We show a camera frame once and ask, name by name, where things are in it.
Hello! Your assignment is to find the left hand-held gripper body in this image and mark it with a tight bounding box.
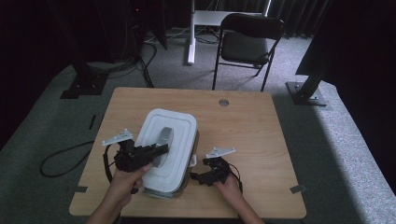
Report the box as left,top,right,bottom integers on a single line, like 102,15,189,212
101,128,148,174

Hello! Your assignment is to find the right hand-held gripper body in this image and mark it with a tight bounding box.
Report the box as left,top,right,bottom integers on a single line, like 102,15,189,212
205,147,237,185

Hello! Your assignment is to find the person's right hand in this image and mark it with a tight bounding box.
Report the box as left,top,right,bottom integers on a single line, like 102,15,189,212
212,175,245,203

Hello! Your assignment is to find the person's left hand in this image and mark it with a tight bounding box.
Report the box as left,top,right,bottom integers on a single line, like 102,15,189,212
106,162,154,209

